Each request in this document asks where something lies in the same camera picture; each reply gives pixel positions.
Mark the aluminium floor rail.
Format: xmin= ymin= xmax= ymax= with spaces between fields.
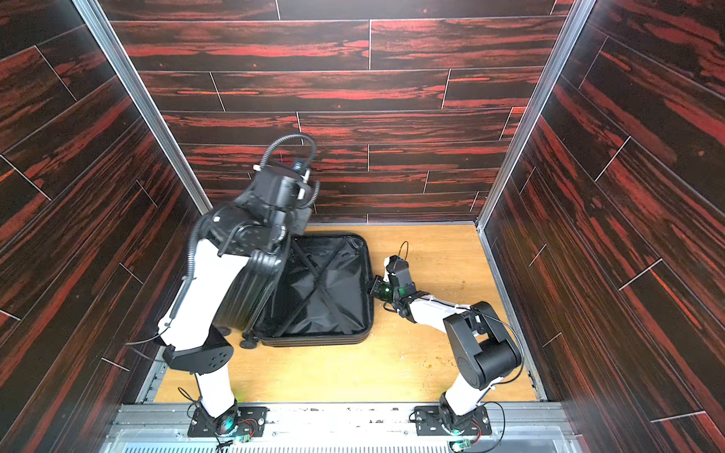
xmin=134 ymin=360 xmax=168 ymax=405
xmin=476 ymin=225 xmax=551 ymax=401

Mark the aluminium corner post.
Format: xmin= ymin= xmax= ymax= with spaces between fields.
xmin=476 ymin=0 xmax=596 ymax=238
xmin=72 ymin=0 xmax=213 ymax=214

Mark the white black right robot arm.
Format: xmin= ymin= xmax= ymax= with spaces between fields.
xmin=370 ymin=255 xmax=523 ymax=435

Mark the black hard-shell suitcase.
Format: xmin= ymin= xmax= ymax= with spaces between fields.
xmin=213 ymin=231 xmax=375 ymax=349

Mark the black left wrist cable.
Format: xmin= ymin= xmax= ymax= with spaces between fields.
xmin=257 ymin=132 xmax=319 ymax=208

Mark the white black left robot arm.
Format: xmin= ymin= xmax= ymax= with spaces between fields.
xmin=158 ymin=162 xmax=319 ymax=437

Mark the aluminium right floor rail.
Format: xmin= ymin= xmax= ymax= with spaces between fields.
xmin=476 ymin=225 xmax=551 ymax=401

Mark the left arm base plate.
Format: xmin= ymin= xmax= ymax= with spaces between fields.
xmin=187 ymin=406 xmax=268 ymax=441

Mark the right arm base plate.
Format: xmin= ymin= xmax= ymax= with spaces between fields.
xmin=409 ymin=405 xmax=492 ymax=437

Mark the aluminium left floor rail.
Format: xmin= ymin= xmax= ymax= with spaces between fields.
xmin=134 ymin=360 xmax=168 ymax=405

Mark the aluminium front frame rail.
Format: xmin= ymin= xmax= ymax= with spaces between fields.
xmin=101 ymin=402 xmax=584 ymax=452

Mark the aluminium left corner post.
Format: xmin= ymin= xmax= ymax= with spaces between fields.
xmin=72 ymin=0 xmax=213 ymax=214

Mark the aluminium right corner post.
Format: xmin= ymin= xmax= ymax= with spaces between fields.
xmin=476 ymin=0 xmax=596 ymax=238

